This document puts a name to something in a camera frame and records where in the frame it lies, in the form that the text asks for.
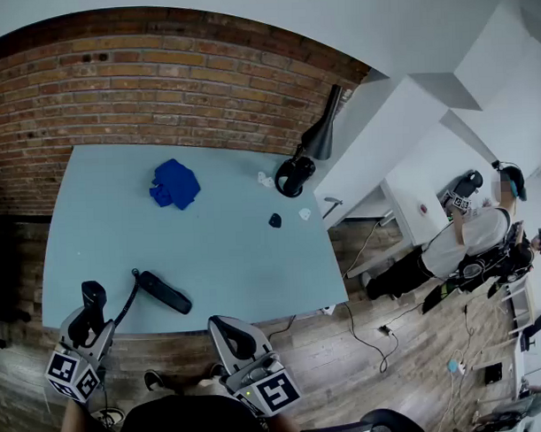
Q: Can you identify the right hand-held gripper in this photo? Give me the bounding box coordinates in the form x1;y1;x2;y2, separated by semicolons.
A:
206;313;304;420

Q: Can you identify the person's right forearm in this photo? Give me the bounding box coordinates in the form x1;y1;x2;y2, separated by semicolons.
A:
267;412;304;432

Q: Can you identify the black floor cable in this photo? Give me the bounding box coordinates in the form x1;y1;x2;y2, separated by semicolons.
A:
342;297;402;376

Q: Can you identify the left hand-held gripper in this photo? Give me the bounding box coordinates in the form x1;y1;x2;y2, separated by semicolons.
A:
43;305;119;405

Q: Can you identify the black desk lamp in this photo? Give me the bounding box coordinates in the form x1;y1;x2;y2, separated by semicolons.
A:
291;83;347;163

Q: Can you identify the blue cloth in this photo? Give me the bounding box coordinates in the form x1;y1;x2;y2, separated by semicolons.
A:
147;158;203;212

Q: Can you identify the white desk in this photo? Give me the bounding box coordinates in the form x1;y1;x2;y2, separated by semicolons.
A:
309;73;444;230
379;166;452;252

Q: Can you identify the grey crank handle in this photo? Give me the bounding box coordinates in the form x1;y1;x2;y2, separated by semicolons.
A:
321;195;345;220

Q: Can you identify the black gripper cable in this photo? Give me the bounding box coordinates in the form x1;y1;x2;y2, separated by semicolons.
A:
86;368;125;432

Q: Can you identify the black headset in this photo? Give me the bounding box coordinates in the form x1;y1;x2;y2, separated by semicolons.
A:
273;155;319;198

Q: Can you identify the person's left forearm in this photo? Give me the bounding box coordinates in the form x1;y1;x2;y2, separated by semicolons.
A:
58;397;92;432

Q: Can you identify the person's left shoe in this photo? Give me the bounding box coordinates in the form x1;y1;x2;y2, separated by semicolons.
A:
143;368;166;392

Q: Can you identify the person's black shirt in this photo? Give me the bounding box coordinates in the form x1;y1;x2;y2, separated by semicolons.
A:
119;390;273;432

